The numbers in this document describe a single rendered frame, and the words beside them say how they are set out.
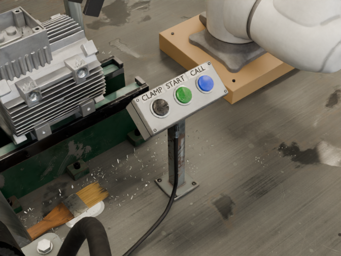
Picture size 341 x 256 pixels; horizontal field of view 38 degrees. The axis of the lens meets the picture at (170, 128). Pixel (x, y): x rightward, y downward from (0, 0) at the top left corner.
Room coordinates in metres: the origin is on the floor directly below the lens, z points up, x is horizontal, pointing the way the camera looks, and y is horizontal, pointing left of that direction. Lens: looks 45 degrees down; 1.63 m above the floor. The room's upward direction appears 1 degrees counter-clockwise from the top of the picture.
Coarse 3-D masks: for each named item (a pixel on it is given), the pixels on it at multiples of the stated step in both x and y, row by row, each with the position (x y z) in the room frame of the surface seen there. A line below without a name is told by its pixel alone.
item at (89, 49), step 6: (90, 42) 0.77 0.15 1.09; (84, 48) 0.75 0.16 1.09; (90, 48) 0.76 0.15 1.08; (84, 54) 0.76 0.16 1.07; (90, 54) 0.75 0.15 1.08; (0, 84) 0.65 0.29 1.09; (6, 84) 0.65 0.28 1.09; (0, 90) 0.64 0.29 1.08; (6, 90) 0.64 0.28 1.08; (0, 96) 0.64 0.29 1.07; (102, 96) 0.76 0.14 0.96; (96, 102) 0.75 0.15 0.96; (12, 138) 0.65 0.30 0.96; (18, 138) 0.64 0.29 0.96; (24, 138) 0.65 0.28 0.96
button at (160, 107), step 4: (156, 100) 0.61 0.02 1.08; (160, 100) 0.61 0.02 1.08; (164, 100) 0.62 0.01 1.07; (152, 104) 0.61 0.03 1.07; (156, 104) 0.61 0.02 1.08; (160, 104) 0.61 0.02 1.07; (164, 104) 0.61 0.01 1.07; (152, 108) 0.60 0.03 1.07; (156, 108) 0.60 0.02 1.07; (160, 108) 0.60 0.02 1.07; (164, 108) 0.60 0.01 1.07; (168, 108) 0.61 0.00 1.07; (156, 112) 0.59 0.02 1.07; (160, 112) 0.59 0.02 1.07; (164, 112) 0.60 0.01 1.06
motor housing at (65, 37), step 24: (48, 24) 0.80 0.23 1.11; (72, 24) 0.80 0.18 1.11; (72, 48) 0.76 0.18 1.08; (48, 72) 0.71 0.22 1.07; (96, 72) 0.75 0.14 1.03; (48, 96) 0.68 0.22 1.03; (72, 96) 0.70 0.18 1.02; (96, 96) 0.74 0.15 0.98; (0, 120) 0.71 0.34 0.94; (24, 120) 0.63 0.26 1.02; (48, 120) 0.67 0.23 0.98
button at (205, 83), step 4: (204, 76) 0.67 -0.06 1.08; (208, 76) 0.68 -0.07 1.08; (200, 80) 0.66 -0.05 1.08; (204, 80) 0.67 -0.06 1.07; (208, 80) 0.67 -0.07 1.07; (212, 80) 0.67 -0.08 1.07; (200, 84) 0.66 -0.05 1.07; (204, 84) 0.66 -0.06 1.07; (208, 84) 0.66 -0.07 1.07; (212, 84) 0.66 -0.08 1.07; (200, 88) 0.65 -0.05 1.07; (204, 88) 0.65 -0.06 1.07; (208, 88) 0.66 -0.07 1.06
